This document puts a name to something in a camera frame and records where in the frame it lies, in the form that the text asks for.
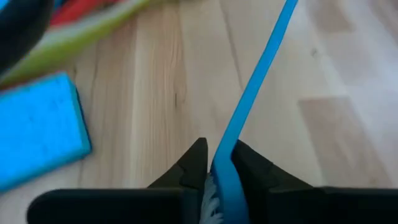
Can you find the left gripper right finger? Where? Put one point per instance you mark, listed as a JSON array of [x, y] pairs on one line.
[[280, 202]]

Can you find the blue sponge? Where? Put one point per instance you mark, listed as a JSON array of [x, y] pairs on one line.
[[40, 130]]

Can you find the red brush white bristles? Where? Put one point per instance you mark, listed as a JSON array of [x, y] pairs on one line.
[[74, 11]]

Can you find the blue brush white bristles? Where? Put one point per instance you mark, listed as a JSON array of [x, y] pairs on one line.
[[248, 93]]

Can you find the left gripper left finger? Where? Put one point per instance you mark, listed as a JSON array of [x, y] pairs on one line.
[[186, 186]]

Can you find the green brush yellow bristles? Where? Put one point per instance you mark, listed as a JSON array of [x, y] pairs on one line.
[[62, 46]]

